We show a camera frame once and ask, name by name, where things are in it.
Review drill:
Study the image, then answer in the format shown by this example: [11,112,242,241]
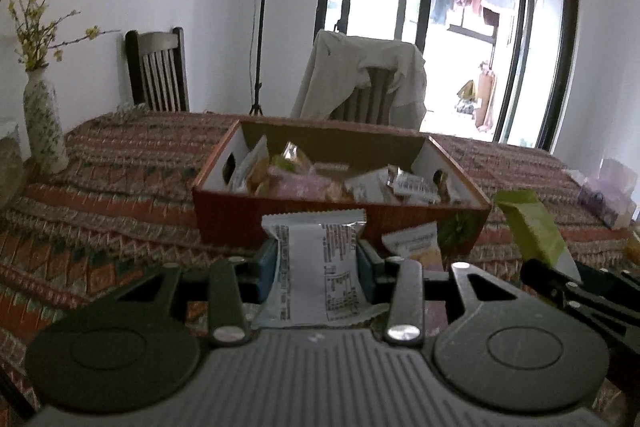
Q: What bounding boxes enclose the pink snack packet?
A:
[266,167,332,200]

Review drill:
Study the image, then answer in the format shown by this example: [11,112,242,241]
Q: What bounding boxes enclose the dark wooden chair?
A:
[125,27,190,113]

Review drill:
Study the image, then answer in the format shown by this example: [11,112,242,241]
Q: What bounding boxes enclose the purple tissue pack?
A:
[563,158,639,230]

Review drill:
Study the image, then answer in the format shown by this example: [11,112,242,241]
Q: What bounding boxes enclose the white floral vase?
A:
[23,67,68,174]

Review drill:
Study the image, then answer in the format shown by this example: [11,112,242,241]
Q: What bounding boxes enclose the beige draped garment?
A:
[291,30,427,130]

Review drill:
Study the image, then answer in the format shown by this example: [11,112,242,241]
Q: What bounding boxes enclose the floor lamp on stand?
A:
[250,0,267,116]

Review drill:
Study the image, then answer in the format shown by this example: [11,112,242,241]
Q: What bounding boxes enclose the black sliding door frame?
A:
[314,0,578,149]

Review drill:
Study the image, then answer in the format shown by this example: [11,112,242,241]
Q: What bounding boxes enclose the yellow flower branches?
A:
[6,0,115,72]

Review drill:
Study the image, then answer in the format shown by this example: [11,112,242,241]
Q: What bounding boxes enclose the red cardboard box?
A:
[192,117,491,255]

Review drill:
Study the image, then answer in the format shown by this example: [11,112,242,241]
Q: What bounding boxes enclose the white snack packet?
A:
[386,165,440,204]
[344,167,400,205]

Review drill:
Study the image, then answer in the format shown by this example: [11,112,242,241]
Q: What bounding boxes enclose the cookie snack packet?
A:
[382,222,444,271]

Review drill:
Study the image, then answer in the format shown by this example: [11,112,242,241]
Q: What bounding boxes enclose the chair with draped cloth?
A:
[330,68,394,126]

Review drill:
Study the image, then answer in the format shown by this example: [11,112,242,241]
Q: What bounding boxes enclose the long green snack packet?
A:
[495,190,582,283]

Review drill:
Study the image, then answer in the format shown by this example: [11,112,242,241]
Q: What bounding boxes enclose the patterned tablecloth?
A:
[1,112,639,426]

